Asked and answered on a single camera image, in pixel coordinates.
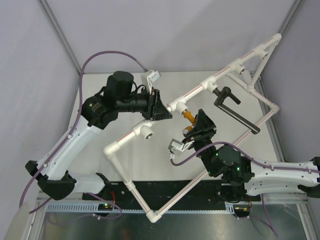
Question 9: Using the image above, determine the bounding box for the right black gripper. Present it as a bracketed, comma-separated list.
[180, 109, 215, 176]

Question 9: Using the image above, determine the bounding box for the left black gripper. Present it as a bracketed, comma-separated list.
[117, 86, 173, 123]

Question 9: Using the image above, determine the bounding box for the white PVC pipe frame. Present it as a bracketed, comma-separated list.
[103, 33, 282, 223]

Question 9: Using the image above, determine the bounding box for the gold faucet with chrome knob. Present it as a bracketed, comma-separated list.
[181, 108, 198, 135]

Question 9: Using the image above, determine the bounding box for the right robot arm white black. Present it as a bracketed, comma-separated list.
[182, 109, 320, 201]

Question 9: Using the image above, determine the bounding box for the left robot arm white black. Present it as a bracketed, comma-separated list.
[25, 70, 173, 201]

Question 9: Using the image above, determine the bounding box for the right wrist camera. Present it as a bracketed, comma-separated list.
[168, 138, 194, 156]

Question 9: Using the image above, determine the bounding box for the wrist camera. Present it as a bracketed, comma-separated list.
[141, 69, 162, 94]
[168, 138, 194, 156]

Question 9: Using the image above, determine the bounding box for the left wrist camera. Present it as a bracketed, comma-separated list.
[141, 69, 162, 94]

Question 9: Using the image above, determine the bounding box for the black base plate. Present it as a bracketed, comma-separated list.
[96, 180, 261, 211]

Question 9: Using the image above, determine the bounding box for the white slotted cable duct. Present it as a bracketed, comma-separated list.
[44, 202, 250, 214]

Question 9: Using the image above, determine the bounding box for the aluminium frame rail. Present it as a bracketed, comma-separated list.
[37, 194, 308, 205]

